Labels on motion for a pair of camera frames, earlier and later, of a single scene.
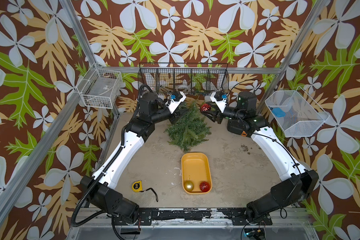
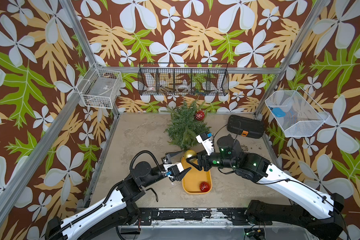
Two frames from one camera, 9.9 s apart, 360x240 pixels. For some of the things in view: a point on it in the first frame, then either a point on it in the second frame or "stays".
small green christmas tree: x=191 y=129 stays
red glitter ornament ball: x=204 y=186 stays
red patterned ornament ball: x=205 y=107 to x=199 y=115
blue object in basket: x=278 y=112 stays
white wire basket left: x=99 y=87 stays
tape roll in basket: x=186 y=86 stays
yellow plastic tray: x=196 y=177 stays
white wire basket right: x=297 y=114 stays
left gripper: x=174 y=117 to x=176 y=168
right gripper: x=215 y=114 to x=200 y=157
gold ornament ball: x=188 y=185 to x=189 y=153
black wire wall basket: x=188 y=79 stays
